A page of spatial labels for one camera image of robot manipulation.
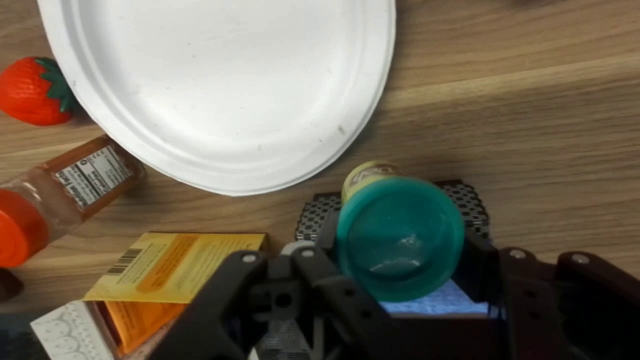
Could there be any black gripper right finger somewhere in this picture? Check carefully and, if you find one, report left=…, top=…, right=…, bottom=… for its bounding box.
left=459, top=232, right=640, bottom=360

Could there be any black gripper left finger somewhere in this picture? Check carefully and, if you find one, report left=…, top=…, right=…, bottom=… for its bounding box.
left=153, top=212, right=403, bottom=360

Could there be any yellow play-doh tub teal lid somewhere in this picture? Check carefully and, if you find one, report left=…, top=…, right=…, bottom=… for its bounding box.
left=335, top=158, right=467, bottom=305

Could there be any brown spice bottle orange cap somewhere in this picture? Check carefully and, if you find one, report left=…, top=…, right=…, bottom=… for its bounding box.
left=0, top=134, right=146, bottom=271

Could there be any white paper plate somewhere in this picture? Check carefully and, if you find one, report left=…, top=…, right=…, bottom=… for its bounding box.
left=37, top=0, right=399, bottom=199

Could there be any orange strawberry plushie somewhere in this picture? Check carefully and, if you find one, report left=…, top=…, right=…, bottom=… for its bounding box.
left=0, top=56, right=80, bottom=128

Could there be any yellow orange cardboard box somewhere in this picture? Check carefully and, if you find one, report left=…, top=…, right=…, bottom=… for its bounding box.
left=28, top=230, right=268, bottom=360

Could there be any blue sponge cloth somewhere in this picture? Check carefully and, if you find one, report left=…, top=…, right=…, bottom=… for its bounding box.
left=379, top=278, right=493, bottom=318

